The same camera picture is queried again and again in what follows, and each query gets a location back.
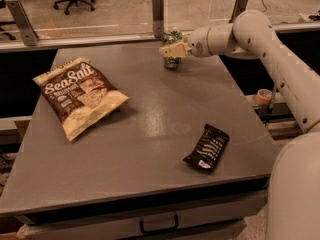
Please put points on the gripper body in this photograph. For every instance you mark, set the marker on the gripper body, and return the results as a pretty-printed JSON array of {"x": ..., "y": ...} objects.
[{"x": 197, "y": 43}]

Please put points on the black drawer handle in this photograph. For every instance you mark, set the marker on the black drawer handle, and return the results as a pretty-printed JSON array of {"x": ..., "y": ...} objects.
[{"x": 158, "y": 224}]

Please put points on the metal glass bracket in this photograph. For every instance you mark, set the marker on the metal glass bracket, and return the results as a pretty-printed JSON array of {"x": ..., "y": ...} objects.
[
  {"x": 158, "y": 17},
  {"x": 239, "y": 7},
  {"x": 27, "y": 33}
]

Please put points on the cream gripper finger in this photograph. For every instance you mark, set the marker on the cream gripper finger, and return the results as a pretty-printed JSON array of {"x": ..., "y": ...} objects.
[{"x": 166, "y": 50}]

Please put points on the right metal glass bracket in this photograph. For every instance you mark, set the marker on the right metal glass bracket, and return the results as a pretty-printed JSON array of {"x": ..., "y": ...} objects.
[{"x": 239, "y": 7}]

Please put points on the sea salt chips bag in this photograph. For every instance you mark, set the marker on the sea salt chips bag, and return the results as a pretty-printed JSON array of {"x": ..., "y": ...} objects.
[{"x": 79, "y": 94}]

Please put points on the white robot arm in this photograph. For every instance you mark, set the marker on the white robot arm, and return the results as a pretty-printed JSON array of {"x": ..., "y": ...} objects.
[{"x": 293, "y": 210}]

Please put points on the middle metal glass bracket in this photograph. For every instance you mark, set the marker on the middle metal glass bracket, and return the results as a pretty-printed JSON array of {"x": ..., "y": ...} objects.
[{"x": 158, "y": 17}]

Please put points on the grey metal pole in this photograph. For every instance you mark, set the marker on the grey metal pole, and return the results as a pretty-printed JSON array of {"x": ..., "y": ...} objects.
[{"x": 271, "y": 95}]

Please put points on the left metal glass bracket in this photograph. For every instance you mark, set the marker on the left metal glass bracket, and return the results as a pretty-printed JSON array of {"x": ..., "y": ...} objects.
[{"x": 27, "y": 33}]

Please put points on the black snack bar wrapper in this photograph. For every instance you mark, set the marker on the black snack bar wrapper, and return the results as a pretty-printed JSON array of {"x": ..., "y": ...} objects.
[{"x": 208, "y": 150}]

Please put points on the glass barrier rail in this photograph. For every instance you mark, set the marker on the glass barrier rail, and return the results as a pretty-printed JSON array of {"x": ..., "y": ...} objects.
[{"x": 76, "y": 42}]

